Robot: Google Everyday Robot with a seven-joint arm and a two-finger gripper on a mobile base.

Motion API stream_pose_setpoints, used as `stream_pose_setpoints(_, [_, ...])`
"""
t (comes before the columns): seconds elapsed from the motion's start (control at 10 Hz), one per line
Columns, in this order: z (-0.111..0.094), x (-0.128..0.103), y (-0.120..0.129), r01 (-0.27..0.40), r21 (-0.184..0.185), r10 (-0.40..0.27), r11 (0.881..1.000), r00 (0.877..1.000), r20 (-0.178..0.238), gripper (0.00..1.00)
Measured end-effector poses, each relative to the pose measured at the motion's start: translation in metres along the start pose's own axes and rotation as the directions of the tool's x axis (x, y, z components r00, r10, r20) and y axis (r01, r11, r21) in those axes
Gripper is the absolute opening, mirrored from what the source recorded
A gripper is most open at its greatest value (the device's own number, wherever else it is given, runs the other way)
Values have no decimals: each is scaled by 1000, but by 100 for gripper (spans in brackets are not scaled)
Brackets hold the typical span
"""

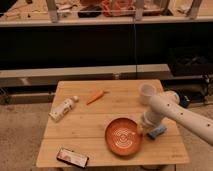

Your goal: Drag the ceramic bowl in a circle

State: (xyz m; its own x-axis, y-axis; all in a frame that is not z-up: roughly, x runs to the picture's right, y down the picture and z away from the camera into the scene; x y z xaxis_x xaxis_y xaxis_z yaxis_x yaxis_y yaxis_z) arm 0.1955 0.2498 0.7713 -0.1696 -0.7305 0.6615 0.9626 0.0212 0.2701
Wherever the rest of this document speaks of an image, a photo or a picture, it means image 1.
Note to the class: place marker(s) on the white plastic cup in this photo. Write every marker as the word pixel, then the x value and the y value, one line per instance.
pixel 146 91

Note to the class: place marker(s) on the orange ceramic bowl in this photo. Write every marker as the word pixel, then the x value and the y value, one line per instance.
pixel 122 138

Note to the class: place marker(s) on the long wooden bench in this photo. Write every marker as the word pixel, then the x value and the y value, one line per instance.
pixel 51 76

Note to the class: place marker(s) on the wooden table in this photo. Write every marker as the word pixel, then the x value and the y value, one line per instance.
pixel 82 129

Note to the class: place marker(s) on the blue sponge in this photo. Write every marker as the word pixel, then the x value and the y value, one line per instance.
pixel 153 134

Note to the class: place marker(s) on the orange carrot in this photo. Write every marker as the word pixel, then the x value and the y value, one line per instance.
pixel 96 96

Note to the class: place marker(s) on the white lotion tube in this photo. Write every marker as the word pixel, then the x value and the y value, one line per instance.
pixel 58 112

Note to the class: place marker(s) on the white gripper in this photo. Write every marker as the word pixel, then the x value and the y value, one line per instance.
pixel 143 127

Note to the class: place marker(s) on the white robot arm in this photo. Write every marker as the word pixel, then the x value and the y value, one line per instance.
pixel 166 104

